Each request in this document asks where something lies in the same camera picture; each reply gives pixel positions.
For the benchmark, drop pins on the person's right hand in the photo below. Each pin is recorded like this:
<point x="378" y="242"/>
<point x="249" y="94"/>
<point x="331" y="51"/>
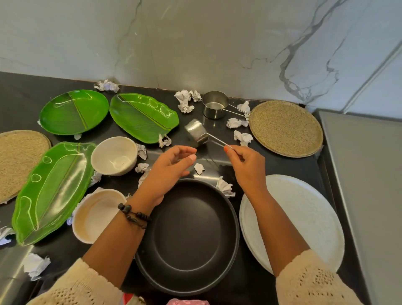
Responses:
<point x="249" y="171"/>

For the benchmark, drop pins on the person's left hand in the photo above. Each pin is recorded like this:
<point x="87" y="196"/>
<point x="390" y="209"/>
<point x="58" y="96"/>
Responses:
<point x="163" y="171"/>

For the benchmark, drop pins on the person's right thumb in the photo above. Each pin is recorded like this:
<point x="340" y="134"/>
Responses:
<point x="230" y="158"/>

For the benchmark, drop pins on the person's left thumb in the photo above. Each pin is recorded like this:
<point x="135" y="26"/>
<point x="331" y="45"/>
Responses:
<point x="187" y="161"/>

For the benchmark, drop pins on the person's right forearm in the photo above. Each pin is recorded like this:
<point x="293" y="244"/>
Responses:
<point x="273" y="226"/>

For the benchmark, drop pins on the person's left forearm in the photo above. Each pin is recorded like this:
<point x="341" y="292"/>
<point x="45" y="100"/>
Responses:
<point x="125" y="242"/>

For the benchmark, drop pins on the green leaf-shaped plate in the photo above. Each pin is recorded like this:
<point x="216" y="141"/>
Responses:
<point x="143" y="117"/>
<point x="51" y="194"/>

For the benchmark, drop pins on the round woven straw mat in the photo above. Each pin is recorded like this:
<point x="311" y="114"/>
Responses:
<point x="285" y="128"/>
<point x="17" y="163"/>

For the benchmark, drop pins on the black round pan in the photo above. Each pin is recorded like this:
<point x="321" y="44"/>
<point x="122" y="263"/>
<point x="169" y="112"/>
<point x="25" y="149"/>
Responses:
<point x="188" y="234"/>

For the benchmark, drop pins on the white bowl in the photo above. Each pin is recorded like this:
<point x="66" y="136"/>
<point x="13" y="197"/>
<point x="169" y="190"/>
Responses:
<point x="94" y="216"/>
<point x="114" y="155"/>

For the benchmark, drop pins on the white round plate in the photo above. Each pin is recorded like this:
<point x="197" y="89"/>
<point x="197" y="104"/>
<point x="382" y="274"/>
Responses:
<point x="244" y="234"/>
<point x="298" y="216"/>

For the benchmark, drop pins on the round green plate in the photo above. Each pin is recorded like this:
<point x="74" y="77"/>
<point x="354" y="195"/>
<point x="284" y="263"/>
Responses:
<point x="73" y="111"/>

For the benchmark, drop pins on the grey metal counter unit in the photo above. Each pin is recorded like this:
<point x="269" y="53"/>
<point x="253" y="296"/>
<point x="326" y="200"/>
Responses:
<point x="361" y="204"/>

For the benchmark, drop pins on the pink patterned garment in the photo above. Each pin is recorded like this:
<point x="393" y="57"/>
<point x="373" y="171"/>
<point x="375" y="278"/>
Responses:
<point x="188" y="302"/>

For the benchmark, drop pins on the cream knitted sweater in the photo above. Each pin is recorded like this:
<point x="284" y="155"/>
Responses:
<point x="75" y="286"/>

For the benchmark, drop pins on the stainless steel surface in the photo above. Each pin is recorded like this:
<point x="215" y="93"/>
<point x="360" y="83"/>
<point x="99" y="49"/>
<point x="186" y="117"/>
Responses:
<point x="9" y="276"/>

